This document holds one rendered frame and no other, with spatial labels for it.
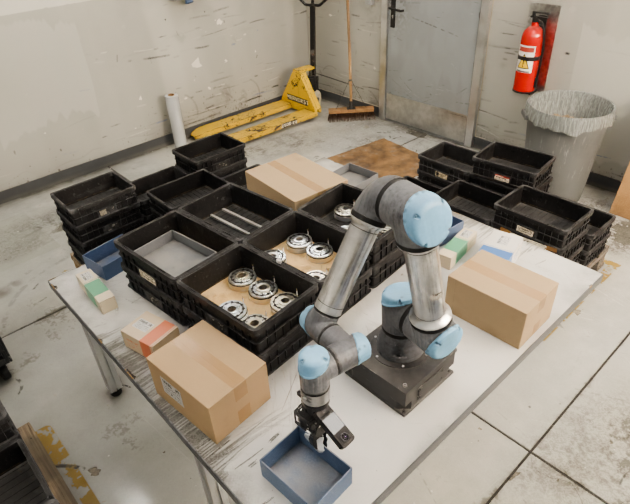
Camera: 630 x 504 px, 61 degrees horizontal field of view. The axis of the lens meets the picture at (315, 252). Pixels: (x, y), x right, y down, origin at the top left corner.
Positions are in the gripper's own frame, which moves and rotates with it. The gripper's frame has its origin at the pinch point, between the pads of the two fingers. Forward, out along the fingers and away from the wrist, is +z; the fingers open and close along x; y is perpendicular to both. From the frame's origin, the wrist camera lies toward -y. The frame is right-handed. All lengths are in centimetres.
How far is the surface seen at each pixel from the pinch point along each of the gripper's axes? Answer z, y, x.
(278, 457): 3.7, 9.6, 8.6
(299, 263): -8, 58, -49
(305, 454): 4.9, 5.3, 2.4
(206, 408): -10.2, 27.8, 17.1
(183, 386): -10.7, 38.6, 17.0
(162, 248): -8, 107, -20
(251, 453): 5.3, 17.2, 12.3
